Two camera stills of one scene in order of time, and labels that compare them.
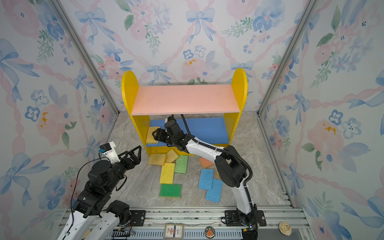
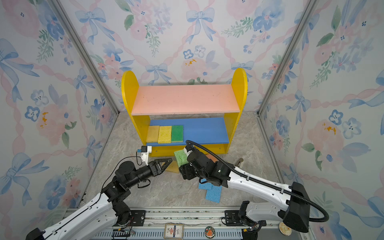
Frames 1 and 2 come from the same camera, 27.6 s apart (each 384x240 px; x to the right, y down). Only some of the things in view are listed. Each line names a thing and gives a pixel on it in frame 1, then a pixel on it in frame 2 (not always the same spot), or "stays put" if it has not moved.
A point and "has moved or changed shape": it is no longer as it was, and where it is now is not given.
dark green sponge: [171, 190] has moved or changed shape
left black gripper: [135, 160] to [153, 166]
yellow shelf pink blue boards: [210, 112] stays put
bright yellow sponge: [167, 173] has moved or changed shape
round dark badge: [210, 232] stays put
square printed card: [173, 231] stays put
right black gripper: [160, 135] to [186, 172]
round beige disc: [285, 228] stays put
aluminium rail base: [214, 222] stays put
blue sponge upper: [206, 179] stays put
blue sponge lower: [214, 194] stays put
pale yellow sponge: [150, 138] stays put
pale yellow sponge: [157, 159] to [173, 167]
